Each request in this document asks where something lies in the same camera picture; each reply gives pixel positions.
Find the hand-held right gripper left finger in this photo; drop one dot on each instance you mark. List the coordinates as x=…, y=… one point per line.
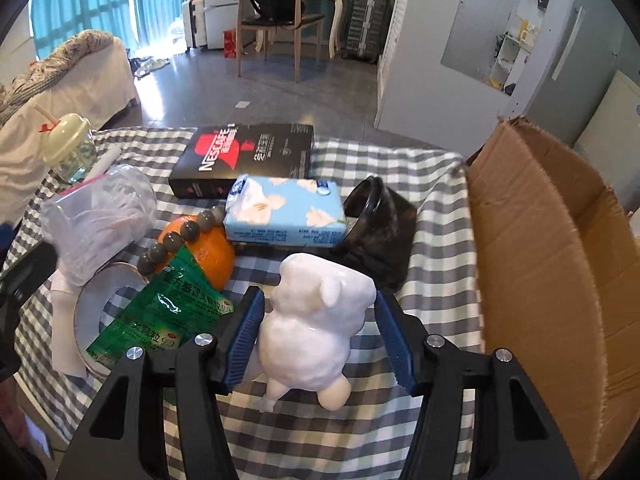
x=245, y=340

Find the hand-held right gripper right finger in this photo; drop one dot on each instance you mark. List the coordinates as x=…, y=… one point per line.
x=395, y=345

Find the white ceramic animal figurine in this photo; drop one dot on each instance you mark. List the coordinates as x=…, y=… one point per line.
x=310, y=320

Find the white tape roll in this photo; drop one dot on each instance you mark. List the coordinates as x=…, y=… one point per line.
x=92, y=305

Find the clear plastic jar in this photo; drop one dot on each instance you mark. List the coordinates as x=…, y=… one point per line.
x=95, y=220

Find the green medicine packet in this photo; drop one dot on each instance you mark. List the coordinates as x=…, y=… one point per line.
x=165, y=310

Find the orange fruit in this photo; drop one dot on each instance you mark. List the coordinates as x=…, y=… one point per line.
x=215, y=255

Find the black glossy cup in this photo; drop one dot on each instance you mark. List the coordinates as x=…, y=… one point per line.
x=385, y=240

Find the blue flowered tissue pack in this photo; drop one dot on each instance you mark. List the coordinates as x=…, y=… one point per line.
x=280, y=210

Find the brown cardboard box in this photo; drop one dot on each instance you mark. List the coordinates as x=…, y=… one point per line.
x=530, y=260

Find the grey checked tablecloth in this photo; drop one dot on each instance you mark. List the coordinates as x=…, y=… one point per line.
x=310, y=440

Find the glass cup with dome lid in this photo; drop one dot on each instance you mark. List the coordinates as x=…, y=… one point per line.
x=70, y=135

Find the black and red coffee box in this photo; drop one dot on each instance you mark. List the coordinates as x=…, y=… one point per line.
x=250, y=155

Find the white bed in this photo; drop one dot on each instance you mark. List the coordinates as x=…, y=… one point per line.
x=110, y=80

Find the grey knitted blanket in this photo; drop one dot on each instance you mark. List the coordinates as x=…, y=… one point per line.
x=60, y=55

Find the teal curtain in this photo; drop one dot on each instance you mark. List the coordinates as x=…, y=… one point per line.
x=100, y=0

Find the white suitcase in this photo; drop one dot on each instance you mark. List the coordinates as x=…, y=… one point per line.
x=192, y=25

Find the red paper bag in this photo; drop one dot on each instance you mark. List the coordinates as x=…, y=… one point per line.
x=231, y=45

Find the large white fridge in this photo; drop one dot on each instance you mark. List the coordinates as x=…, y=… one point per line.
x=610, y=130

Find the white kitchen shelf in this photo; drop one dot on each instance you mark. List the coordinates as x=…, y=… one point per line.
x=510, y=60

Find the small white fridge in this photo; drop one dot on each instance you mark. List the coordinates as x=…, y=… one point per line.
x=222, y=15

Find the wooden chair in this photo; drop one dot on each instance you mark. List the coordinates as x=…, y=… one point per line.
x=280, y=22

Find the grey drawer tower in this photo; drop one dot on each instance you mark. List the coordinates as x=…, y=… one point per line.
x=365, y=25

